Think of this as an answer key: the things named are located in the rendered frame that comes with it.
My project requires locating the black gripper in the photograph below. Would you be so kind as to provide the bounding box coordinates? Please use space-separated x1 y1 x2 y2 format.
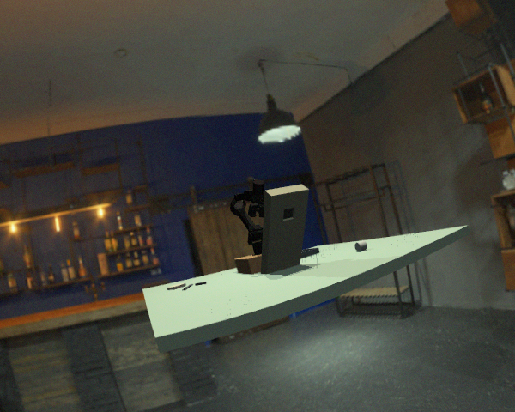
248 199 264 217

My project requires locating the small grey cylinder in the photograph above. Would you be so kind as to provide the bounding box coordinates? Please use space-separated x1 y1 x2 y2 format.
354 240 367 252

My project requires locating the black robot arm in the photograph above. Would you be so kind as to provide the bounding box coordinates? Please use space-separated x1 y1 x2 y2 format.
230 179 264 256

